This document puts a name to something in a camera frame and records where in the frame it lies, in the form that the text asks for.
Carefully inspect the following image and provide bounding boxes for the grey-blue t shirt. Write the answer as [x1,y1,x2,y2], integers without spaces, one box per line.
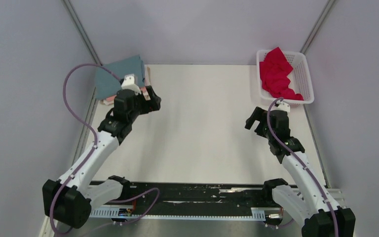
[94,54,146,101]

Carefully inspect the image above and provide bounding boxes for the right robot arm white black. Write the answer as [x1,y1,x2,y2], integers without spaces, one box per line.
[245,107,356,237]

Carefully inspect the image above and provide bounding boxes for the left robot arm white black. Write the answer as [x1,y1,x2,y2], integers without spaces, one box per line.
[42,86,161,229]

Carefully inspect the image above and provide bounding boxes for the folded white t shirt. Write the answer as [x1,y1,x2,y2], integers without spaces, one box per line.
[99,66,151,106]

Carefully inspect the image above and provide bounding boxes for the white plastic basket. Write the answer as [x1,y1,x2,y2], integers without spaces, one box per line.
[256,49,314,107]

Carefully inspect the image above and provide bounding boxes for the red t shirt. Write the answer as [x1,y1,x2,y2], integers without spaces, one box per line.
[259,47,303,101]

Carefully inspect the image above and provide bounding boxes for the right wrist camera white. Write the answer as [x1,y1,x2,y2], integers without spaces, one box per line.
[275,100,291,113]

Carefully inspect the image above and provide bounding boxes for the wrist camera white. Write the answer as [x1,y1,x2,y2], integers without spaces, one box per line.
[121,74,142,95]
[275,100,291,113]

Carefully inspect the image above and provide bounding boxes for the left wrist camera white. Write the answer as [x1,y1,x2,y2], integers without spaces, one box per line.
[121,74,142,95]

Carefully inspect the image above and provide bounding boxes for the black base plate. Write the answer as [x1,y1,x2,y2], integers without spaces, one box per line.
[100,182,282,216]

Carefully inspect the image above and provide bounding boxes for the white slotted cable duct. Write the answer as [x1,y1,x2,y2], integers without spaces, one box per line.
[89,207,266,222]

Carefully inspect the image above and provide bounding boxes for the aluminium frame rail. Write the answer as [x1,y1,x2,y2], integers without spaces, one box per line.
[39,188,348,237]

